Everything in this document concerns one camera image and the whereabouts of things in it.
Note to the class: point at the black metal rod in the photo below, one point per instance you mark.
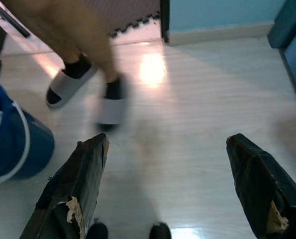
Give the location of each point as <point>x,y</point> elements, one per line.
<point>13,22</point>

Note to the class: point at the teal upholstered bed headboard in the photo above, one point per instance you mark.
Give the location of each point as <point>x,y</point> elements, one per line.
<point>289,27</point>

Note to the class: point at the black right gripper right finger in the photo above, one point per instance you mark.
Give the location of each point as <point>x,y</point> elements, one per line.
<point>257,179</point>

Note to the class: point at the dark foam puzzle mat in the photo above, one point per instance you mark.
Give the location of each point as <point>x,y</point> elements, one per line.
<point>132,15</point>

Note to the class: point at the grey slide slipper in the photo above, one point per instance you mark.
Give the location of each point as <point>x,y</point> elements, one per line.
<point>110,112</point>
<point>63,82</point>

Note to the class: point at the person with tan legs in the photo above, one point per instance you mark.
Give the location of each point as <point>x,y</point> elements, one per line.
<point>75,30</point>

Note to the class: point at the blue bucket white rim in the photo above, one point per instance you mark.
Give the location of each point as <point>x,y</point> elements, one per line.
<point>18,149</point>

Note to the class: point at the black door frame post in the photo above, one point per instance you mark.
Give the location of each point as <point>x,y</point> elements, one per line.
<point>165,20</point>

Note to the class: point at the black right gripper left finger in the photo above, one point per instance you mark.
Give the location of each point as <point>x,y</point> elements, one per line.
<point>80,174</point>

